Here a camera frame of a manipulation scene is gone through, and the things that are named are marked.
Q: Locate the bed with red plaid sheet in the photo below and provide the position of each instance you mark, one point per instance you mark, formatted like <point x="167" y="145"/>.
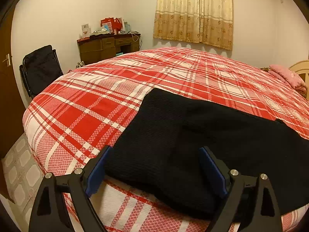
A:
<point x="96" y="101"/>

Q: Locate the light blue bottle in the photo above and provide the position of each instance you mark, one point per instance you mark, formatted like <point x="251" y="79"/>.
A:
<point x="127" y="26"/>

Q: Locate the white card box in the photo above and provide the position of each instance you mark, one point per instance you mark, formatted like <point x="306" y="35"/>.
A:
<point x="85" y="30"/>

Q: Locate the tissue box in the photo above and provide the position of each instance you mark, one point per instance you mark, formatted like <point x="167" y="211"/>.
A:
<point x="100" y="32"/>

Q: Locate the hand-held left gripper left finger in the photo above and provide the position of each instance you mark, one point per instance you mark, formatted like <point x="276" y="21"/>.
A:
<point x="96" y="174"/>

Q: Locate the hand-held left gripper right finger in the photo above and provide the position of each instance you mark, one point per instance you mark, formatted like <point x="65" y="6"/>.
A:
<point x="213" y="171"/>

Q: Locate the black pants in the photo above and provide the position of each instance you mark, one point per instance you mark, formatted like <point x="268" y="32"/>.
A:
<point x="181" y="137"/>

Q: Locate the cream and brown headboard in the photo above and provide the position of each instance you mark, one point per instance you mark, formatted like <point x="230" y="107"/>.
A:
<point x="301" y="65"/>

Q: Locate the brown wooden desk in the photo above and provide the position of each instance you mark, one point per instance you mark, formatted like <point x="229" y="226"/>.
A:
<point x="91" y="48"/>

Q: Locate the black folding chair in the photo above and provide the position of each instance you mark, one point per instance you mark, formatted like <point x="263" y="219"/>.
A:
<point x="41" y="70"/>

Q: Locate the beige patterned window curtain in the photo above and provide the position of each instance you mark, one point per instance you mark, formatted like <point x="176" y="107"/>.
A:
<point x="181" y="17"/>

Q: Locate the pink folded blanket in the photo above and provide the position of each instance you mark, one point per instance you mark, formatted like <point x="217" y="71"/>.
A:
<point x="284" y="73"/>

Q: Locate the brown wooden door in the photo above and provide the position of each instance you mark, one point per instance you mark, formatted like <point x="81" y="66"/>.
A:
<point x="9" y="101"/>

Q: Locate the red gift bag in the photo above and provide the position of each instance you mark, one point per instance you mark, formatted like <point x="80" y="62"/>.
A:
<point x="116" y="24"/>

